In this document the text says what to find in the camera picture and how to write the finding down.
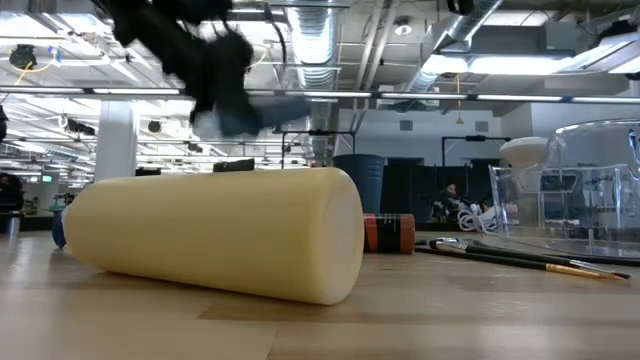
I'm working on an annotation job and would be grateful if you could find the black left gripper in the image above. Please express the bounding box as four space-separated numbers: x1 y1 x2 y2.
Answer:
188 29 264 139

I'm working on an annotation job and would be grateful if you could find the large grey paint bottle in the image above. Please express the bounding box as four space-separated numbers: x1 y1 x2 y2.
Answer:
192 96 314 140

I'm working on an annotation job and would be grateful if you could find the large yellow paint bottle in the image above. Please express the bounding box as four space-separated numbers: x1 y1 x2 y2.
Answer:
62 166 366 307

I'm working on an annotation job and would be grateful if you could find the small blue paint bottle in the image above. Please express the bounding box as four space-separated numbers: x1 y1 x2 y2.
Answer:
50 206 69 250

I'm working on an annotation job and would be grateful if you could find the black paintbrush gold ferrule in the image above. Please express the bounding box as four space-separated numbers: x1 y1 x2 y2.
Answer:
414 246 626 281

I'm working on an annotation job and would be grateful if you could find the clear plastic bin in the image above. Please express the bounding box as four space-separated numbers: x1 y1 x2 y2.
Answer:
488 118 640 260

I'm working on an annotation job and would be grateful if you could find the small orange paint bottle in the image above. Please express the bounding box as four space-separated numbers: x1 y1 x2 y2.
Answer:
363 213 417 255

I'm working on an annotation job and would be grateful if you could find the black background monitor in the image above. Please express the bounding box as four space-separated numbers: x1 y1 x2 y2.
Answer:
213 158 256 174

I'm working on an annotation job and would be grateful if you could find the white pillar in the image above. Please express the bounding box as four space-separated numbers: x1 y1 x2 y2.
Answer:
93 99 141 182

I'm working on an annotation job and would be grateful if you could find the dark blue cup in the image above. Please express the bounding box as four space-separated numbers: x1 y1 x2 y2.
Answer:
332 153 387 215

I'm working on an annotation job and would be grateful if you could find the person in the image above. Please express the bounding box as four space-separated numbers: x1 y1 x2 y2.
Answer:
430 182 464 223

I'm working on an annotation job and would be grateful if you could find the white lamp cable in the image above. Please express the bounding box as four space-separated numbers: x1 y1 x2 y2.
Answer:
457 207 497 235

